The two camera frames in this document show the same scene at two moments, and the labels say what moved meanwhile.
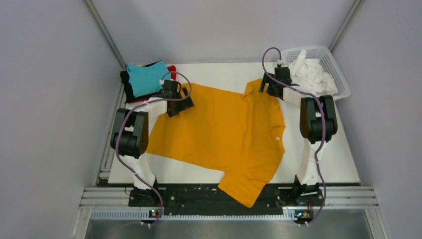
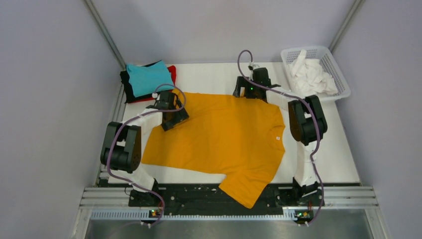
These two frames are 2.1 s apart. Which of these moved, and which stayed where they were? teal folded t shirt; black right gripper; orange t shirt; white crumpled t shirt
Moved: black right gripper
Stayed: orange t shirt; white crumpled t shirt; teal folded t shirt
